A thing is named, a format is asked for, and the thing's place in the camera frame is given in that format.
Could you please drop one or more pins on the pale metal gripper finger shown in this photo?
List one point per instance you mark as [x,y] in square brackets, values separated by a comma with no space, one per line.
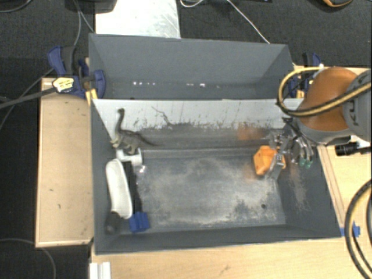
[278,164]

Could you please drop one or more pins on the orange block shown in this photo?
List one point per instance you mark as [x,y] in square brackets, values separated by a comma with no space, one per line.
[264,160]

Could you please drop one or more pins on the grey metal bin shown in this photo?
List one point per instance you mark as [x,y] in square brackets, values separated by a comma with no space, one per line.
[203,185]

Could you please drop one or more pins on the grey toy dinosaur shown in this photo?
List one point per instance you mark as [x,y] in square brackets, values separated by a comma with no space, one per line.
[128,138]

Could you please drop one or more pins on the pale wood board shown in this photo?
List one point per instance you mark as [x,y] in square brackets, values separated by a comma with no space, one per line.
[64,161]

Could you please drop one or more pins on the black cylinder on white bracket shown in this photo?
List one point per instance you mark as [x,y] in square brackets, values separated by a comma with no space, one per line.
[347,148]

